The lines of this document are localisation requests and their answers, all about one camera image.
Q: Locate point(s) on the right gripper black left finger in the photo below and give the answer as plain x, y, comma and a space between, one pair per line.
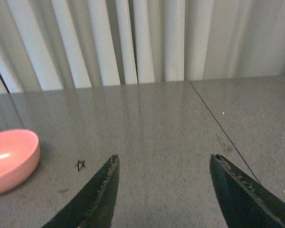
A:
93, 206

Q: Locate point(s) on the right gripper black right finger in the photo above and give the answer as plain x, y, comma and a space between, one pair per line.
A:
244, 202

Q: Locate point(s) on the pink bowl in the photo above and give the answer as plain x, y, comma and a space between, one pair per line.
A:
19, 156

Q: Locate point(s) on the white pleated curtain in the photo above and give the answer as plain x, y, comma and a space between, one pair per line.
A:
67, 44

